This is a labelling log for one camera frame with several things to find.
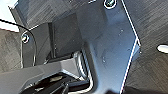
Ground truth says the thin black base cable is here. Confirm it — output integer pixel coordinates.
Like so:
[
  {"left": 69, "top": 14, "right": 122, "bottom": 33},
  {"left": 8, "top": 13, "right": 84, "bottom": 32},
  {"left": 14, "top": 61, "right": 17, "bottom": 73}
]
[{"left": 0, "top": 18, "right": 38, "bottom": 68}]

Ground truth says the grey robot torso limb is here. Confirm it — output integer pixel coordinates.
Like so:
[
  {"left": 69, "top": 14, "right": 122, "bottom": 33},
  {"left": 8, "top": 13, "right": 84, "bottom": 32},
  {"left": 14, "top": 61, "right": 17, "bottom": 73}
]
[{"left": 0, "top": 49, "right": 101, "bottom": 94}]

